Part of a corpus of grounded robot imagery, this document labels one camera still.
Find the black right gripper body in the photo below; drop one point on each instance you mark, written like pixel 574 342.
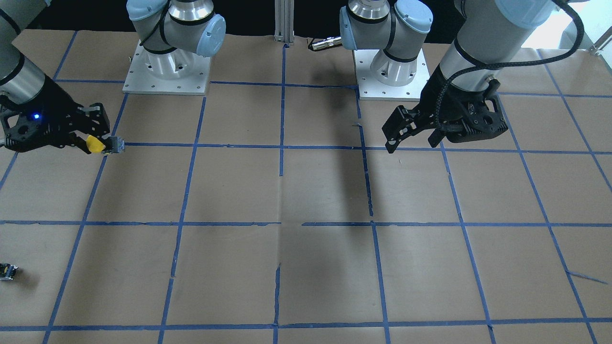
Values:
pixel 56 106

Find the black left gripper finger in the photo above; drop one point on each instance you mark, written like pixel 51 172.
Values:
pixel 404 123
pixel 436 137

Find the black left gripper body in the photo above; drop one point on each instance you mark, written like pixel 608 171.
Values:
pixel 434 101

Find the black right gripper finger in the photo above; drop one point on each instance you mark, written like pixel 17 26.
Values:
pixel 80 143
pixel 92 120

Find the yellow push button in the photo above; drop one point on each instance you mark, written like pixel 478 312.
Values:
pixel 110 145

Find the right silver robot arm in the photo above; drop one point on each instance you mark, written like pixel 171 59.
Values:
pixel 176 40

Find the red push button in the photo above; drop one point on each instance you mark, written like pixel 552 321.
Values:
pixel 8 271

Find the silver cable connector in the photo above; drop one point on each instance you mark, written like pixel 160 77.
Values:
pixel 325 44

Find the aluminium frame post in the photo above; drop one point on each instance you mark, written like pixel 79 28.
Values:
pixel 284 21

